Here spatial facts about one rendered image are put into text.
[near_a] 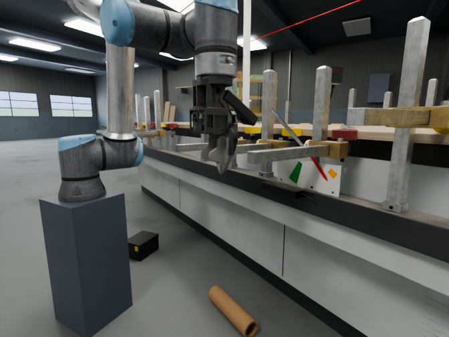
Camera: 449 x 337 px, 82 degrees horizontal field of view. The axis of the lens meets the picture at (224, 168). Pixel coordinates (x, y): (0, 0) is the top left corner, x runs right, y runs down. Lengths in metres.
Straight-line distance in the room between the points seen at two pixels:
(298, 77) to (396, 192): 9.47
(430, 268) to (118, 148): 1.16
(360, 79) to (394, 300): 8.98
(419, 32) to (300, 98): 9.32
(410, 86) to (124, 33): 0.67
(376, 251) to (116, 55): 1.14
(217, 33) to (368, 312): 1.12
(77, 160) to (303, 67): 9.45
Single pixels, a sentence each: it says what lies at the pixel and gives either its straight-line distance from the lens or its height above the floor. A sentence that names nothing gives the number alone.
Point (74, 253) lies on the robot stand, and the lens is 1.26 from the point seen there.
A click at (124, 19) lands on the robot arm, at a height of 1.13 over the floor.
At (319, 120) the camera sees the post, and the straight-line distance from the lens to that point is 0.91.
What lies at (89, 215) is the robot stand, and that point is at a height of 0.55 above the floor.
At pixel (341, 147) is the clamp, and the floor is 0.86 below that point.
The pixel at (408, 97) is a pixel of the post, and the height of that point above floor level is 0.99.
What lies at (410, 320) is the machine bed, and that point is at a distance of 1.20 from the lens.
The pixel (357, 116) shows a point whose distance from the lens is 0.51.
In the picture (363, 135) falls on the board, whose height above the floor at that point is 0.89.
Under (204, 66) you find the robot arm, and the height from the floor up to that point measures 1.05.
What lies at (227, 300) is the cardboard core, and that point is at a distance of 1.41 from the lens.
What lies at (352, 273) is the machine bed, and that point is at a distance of 1.23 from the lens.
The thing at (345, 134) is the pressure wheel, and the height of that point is 0.89.
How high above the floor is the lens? 0.94
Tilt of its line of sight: 11 degrees down
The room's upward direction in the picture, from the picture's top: straight up
